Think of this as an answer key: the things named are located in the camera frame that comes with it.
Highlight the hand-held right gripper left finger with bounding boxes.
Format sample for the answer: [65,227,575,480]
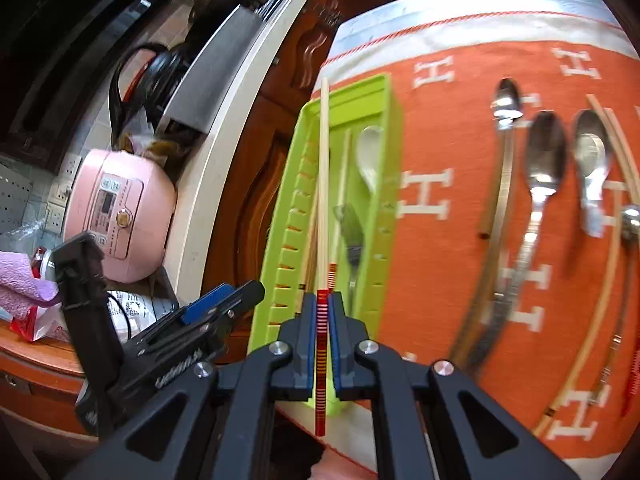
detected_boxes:
[65,290,318,480]

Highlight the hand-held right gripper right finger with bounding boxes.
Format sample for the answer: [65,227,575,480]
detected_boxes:
[330,290,581,480]

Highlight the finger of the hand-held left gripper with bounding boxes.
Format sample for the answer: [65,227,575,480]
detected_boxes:
[145,281,265,356]
[127,284,236,348]

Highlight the steel fork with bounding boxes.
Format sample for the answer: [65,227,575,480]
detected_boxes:
[332,203,368,311]

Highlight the white ceramic spoon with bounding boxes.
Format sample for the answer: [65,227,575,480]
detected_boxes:
[355,125,387,198]

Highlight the green plastic cutlery tray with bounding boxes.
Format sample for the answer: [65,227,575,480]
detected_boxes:
[247,74,405,416]

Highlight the wooden-handled steel spoon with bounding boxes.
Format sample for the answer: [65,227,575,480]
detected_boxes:
[480,78,523,238]

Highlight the printed plastic bag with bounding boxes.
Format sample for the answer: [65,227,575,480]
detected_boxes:
[107,290,178,346]

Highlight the red and white bag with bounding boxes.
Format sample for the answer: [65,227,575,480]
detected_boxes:
[10,305,68,343]

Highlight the purple cloth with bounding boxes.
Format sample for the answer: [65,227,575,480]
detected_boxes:
[0,250,63,318]

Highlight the pink rice cooker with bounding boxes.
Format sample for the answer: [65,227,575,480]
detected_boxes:
[64,147,178,283]

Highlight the wooden kitchen cabinets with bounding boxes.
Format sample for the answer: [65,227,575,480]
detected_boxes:
[202,0,351,346]

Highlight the yellow food bag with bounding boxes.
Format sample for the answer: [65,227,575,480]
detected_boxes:
[120,110,176,161]

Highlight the stainless steel splash panel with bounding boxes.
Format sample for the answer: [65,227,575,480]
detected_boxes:
[162,5,263,133]

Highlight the black pressure cooker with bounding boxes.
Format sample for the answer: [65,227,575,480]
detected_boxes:
[109,42,196,136]

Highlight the orange patterned blanket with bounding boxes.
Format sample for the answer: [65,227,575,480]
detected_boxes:
[275,40,640,466]

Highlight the short steel soup spoon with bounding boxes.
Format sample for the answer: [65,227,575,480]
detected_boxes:
[572,109,613,238]

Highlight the light blue tablecloth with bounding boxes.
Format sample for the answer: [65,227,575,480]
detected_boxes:
[330,0,626,61]

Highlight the black cable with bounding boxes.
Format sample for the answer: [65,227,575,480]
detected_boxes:
[105,292,133,343]

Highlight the large patterned-handle steel spoon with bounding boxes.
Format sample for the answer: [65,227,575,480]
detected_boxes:
[470,110,568,366]

